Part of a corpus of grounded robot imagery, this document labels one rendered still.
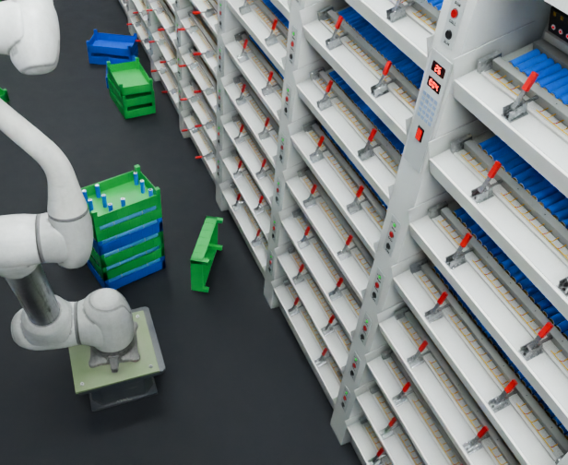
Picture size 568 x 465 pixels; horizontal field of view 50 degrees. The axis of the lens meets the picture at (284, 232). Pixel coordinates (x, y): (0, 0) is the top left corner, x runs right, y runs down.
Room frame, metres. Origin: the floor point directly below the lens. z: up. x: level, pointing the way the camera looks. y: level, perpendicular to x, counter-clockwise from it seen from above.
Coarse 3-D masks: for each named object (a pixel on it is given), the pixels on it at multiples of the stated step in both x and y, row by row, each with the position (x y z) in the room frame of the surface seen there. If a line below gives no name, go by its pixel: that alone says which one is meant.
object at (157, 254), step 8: (160, 248) 1.92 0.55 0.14; (144, 256) 1.87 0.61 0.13; (152, 256) 1.90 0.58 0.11; (160, 256) 1.92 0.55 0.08; (96, 264) 1.79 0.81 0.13; (128, 264) 1.82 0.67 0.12; (136, 264) 1.84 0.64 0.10; (144, 264) 1.87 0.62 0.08; (104, 272) 1.74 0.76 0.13; (112, 272) 1.77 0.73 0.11; (120, 272) 1.79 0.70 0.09; (104, 280) 1.74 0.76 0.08
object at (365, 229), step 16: (304, 128) 1.76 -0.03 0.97; (304, 144) 1.71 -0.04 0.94; (304, 160) 1.67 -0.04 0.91; (320, 176) 1.55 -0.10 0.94; (336, 176) 1.54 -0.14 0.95; (336, 192) 1.47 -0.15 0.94; (368, 208) 1.39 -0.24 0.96; (352, 224) 1.35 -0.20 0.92; (368, 224) 1.33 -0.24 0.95; (368, 240) 1.27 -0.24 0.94
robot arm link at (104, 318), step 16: (80, 304) 1.31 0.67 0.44; (96, 304) 1.28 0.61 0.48; (112, 304) 1.30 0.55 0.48; (128, 304) 1.36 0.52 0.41; (80, 320) 1.25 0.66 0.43; (96, 320) 1.25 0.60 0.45; (112, 320) 1.26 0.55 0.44; (128, 320) 1.31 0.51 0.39; (80, 336) 1.22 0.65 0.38; (96, 336) 1.23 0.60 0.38; (112, 336) 1.25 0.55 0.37; (128, 336) 1.29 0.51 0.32
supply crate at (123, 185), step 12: (108, 180) 1.99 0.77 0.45; (120, 180) 2.02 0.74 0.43; (132, 180) 2.06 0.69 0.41; (144, 180) 2.04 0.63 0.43; (108, 192) 1.96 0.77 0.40; (120, 192) 1.97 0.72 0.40; (132, 192) 1.98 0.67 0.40; (156, 192) 1.92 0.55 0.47; (96, 204) 1.88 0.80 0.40; (120, 204) 1.90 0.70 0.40; (132, 204) 1.85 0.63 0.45; (144, 204) 1.88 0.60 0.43; (156, 204) 1.92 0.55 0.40; (96, 216) 1.75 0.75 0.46; (108, 216) 1.78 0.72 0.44; (120, 216) 1.81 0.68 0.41
